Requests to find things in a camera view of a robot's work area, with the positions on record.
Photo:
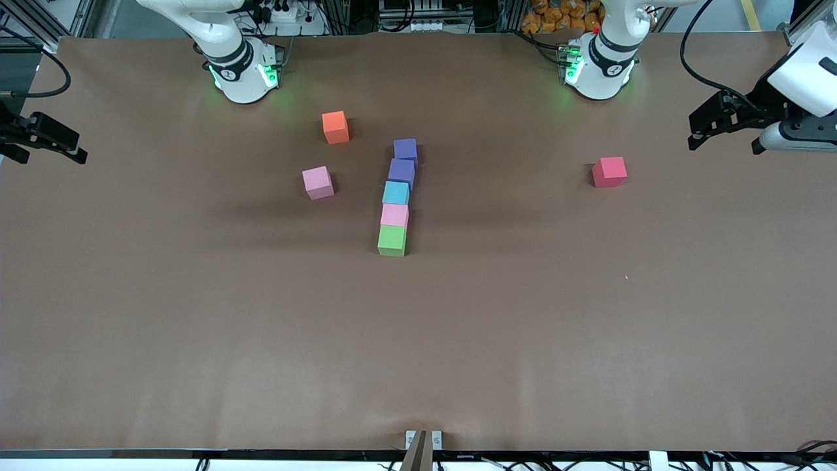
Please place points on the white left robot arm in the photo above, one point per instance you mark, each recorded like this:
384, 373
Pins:
605, 59

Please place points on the small metal bracket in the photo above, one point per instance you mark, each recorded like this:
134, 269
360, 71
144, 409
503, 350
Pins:
437, 439

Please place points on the aluminium frame post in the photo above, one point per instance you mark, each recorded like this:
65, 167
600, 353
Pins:
39, 23
807, 16

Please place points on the light pink foam cube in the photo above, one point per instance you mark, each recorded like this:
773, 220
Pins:
394, 214

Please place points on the orange foam cube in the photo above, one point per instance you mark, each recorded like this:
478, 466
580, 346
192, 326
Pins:
335, 127

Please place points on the white power strip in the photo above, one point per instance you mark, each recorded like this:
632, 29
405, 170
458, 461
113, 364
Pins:
418, 26
281, 12

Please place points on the red foam cube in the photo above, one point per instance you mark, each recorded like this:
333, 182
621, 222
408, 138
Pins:
609, 171

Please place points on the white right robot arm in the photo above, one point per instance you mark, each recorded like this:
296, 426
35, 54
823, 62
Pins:
235, 62

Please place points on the purple foam cube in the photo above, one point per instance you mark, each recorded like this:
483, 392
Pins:
405, 150
401, 171

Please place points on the brown table mat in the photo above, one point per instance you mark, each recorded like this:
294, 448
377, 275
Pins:
588, 379

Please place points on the cyan foam cube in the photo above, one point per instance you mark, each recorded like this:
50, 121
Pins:
395, 193

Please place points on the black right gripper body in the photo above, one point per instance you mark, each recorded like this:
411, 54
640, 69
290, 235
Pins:
9, 127

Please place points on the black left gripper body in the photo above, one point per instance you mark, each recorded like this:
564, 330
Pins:
758, 103

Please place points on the black table edge strip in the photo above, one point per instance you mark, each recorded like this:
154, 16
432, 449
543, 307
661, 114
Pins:
196, 454

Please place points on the green foam cube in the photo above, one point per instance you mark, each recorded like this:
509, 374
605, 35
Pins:
392, 240

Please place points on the orange toy pile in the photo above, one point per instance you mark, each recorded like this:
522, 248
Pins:
562, 16

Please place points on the brown support pole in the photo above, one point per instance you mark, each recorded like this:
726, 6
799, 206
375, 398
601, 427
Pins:
418, 454

